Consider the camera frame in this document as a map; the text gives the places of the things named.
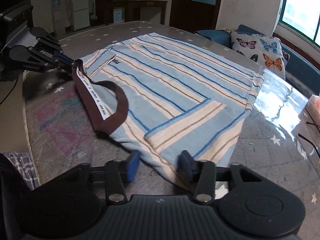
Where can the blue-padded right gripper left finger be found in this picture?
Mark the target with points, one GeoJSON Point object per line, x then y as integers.
{"type": "Point", "coordinates": [117, 175]}

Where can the white refrigerator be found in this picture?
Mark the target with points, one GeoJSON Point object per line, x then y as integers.
{"type": "Point", "coordinates": [80, 14]}

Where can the black eyeglasses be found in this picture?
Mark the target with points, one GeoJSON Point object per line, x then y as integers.
{"type": "Point", "coordinates": [308, 133]}

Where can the pink tissue pack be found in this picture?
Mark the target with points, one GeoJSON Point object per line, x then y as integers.
{"type": "Point", "coordinates": [312, 109]}

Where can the wooden side table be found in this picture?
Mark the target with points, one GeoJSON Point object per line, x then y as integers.
{"type": "Point", "coordinates": [153, 11]}

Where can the blue striped knit sweater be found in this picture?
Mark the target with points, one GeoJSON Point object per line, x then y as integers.
{"type": "Point", "coordinates": [160, 96]}

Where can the blue sofa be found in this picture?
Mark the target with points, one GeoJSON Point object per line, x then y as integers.
{"type": "Point", "coordinates": [300, 73]}

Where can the butterfly print cushion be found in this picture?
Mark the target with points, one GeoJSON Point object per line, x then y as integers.
{"type": "Point", "coordinates": [264, 50]}

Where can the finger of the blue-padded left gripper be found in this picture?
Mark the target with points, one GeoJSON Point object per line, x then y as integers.
{"type": "Point", "coordinates": [53, 47]}
{"type": "Point", "coordinates": [42, 61]}

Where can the plaid cloth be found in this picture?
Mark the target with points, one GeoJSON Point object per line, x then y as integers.
{"type": "Point", "coordinates": [24, 164]}

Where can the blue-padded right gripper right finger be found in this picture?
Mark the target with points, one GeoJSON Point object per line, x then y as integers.
{"type": "Point", "coordinates": [202, 174]}

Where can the dark wooden door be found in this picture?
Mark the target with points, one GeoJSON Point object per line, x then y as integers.
{"type": "Point", "coordinates": [194, 15]}

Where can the green-framed window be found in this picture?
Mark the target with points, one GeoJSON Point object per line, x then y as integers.
{"type": "Point", "coordinates": [302, 16]}

